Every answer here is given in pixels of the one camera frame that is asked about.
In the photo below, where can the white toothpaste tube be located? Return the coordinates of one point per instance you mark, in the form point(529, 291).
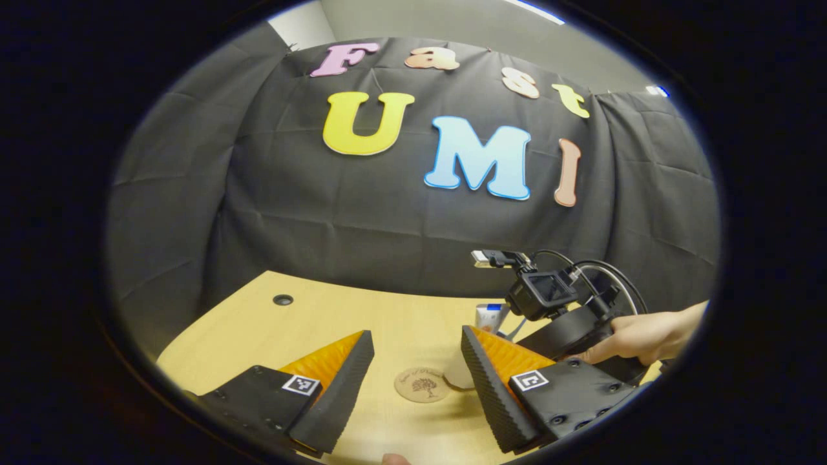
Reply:
point(489, 318)

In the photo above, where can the black backdrop cloth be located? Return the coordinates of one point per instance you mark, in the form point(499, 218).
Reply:
point(291, 219)

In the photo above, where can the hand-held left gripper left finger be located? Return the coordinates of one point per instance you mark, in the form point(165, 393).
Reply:
point(342, 400)

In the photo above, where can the white cup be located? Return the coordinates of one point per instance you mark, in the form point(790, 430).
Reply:
point(457, 376)

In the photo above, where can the wooden desktop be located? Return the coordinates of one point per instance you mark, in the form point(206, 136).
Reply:
point(387, 323)

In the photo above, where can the round wooden coaster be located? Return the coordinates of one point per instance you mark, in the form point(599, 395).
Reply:
point(422, 385)

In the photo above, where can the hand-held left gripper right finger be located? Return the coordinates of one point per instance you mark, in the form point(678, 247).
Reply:
point(491, 400)

